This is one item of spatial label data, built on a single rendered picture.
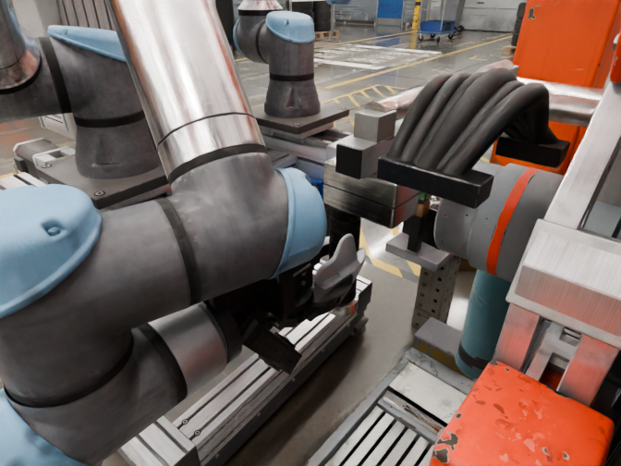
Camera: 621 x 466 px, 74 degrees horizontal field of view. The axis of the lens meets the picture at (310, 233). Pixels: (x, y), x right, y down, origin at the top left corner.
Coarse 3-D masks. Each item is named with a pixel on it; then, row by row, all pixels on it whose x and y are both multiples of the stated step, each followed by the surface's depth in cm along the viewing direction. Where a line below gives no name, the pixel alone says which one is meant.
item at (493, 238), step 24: (480, 168) 51; (504, 168) 49; (528, 168) 49; (504, 192) 47; (528, 192) 46; (552, 192) 45; (456, 216) 50; (480, 216) 48; (504, 216) 46; (528, 216) 45; (600, 216) 41; (456, 240) 51; (480, 240) 48; (504, 240) 46; (528, 240) 45; (480, 264) 51; (504, 264) 48
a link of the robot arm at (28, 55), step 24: (0, 0) 47; (0, 24) 49; (0, 48) 52; (24, 48) 57; (0, 72) 55; (24, 72) 57; (48, 72) 61; (0, 96) 58; (24, 96) 60; (48, 96) 63; (0, 120) 63
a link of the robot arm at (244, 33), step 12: (252, 0) 104; (264, 0) 104; (240, 12) 106; (252, 12) 104; (264, 12) 104; (240, 24) 108; (252, 24) 106; (240, 36) 110; (252, 36) 106; (240, 48) 112; (252, 48) 107; (252, 60) 115
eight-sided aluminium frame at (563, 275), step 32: (608, 96) 26; (608, 128) 25; (576, 160) 25; (608, 160) 24; (576, 192) 25; (544, 224) 25; (576, 224) 24; (544, 256) 24; (576, 256) 24; (608, 256) 23; (512, 288) 26; (544, 288) 24; (576, 288) 23; (608, 288) 22; (512, 320) 27; (576, 320) 24; (608, 320) 23; (512, 352) 28; (544, 352) 64; (576, 352) 25; (608, 352) 23; (576, 384) 25
